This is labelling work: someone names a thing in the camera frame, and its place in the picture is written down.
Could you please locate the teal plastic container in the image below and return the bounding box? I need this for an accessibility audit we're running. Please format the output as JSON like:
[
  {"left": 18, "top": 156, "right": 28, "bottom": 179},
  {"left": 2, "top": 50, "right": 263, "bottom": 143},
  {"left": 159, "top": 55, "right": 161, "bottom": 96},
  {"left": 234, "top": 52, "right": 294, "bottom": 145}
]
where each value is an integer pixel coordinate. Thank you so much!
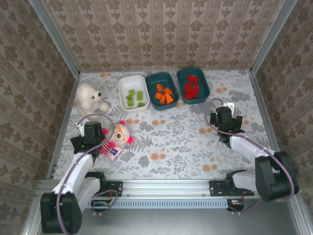
[
  {"left": 176, "top": 67, "right": 211, "bottom": 105},
  {"left": 145, "top": 71, "right": 180, "bottom": 111}
]

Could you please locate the grey metal front panel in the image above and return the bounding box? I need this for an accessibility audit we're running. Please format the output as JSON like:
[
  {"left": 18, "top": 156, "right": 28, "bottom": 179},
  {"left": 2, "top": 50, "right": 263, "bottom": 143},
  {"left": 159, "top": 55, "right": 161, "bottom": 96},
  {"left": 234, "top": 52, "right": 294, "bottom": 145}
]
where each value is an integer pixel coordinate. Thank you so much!
[{"left": 22, "top": 197, "right": 313, "bottom": 235}]

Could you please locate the aluminium table back rail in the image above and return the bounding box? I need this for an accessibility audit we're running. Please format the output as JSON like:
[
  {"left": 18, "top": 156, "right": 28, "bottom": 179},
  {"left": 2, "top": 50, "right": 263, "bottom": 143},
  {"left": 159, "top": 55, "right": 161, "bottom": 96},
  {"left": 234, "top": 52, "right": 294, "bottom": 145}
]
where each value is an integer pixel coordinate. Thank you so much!
[{"left": 78, "top": 67, "right": 252, "bottom": 73}]

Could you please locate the aluminium frame post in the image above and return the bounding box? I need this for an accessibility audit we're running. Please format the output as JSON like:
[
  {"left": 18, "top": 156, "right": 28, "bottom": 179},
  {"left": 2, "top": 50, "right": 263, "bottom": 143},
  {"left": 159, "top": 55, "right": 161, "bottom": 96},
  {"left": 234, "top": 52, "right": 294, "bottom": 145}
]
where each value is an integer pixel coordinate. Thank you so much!
[
  {"left": 28, "top": 0, "right": 81, "bottom": 78},
  {"left": 249, "top": 0, "right": 298, "bottom": 73}
]

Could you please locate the pink striped doll with glasses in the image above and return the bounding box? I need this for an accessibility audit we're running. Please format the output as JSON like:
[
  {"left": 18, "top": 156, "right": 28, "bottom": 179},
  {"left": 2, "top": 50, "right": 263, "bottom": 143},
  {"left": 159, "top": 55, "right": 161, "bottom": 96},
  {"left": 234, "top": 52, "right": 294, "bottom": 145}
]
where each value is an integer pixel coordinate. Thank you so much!
[{"left": 99, "top": 120, "right": 134, "bottom": 155}]

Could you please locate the pink tissue packet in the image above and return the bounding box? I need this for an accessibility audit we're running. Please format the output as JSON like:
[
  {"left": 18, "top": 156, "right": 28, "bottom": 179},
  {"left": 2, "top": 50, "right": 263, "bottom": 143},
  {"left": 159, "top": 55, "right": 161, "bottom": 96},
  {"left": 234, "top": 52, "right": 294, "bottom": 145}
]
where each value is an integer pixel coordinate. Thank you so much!
[{"left": 105, "top": 146, "right": 123, "bottom": 162}]

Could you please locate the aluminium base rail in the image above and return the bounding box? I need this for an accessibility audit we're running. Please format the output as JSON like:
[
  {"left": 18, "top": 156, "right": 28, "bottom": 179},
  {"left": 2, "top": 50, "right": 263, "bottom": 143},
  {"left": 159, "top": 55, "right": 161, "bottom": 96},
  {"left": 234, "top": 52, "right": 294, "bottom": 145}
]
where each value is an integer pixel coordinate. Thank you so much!
[{"left": 36, "top": 178, "right": 301, "bottom": 198}]

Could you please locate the floral tablecloth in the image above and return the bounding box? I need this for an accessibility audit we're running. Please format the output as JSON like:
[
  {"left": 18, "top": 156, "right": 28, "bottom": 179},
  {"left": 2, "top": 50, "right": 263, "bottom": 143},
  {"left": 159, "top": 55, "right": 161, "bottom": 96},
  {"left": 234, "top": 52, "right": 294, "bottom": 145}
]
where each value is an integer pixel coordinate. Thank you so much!
[{"left": 53, "top": 69, "right": 281, "bottom": 181}]

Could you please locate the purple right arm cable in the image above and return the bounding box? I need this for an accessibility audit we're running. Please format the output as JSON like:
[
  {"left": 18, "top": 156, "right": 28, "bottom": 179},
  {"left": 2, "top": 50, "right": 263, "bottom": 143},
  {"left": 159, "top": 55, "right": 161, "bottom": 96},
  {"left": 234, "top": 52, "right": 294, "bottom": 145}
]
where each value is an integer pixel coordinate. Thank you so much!
[{"left": 204, "top": 98, "right": 296, "bottom": 216}]

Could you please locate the slotted grey cable duct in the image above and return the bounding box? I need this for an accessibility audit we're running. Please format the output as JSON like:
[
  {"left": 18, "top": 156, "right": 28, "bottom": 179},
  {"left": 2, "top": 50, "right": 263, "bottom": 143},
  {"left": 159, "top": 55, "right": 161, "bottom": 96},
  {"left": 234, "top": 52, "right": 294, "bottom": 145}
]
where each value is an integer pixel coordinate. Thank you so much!
[{"left": 80, "top": 198, "right": 230, "bottom": 209}]

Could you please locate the white teddy bear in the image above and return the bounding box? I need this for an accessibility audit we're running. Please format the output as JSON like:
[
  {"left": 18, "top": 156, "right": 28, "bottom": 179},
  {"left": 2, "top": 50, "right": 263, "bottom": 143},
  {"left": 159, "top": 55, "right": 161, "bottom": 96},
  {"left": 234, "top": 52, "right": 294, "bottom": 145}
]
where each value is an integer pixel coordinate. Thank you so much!
[{"left": 74, "top": 82, "right": 111, "bottom": 121}]

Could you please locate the white plastic container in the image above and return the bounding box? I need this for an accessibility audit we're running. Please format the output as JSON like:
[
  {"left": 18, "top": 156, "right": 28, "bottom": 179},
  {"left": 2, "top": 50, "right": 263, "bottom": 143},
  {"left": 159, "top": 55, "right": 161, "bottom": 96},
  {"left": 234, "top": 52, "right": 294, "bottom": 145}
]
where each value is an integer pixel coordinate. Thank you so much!
[{"left": 117, "top": 74, "right": 150, "bottom": 114}]

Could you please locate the aluminium table side rail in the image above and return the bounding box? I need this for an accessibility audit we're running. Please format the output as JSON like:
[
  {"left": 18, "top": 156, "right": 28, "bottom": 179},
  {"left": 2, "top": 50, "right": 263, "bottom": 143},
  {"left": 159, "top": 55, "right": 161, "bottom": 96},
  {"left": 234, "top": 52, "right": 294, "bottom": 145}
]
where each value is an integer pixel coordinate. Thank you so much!
[
  {"left": 248, "top": 70, "right": 291, "bottom": 179},
  {"left": 45, "top": 73, "right": 81, "bottom": 181}
]

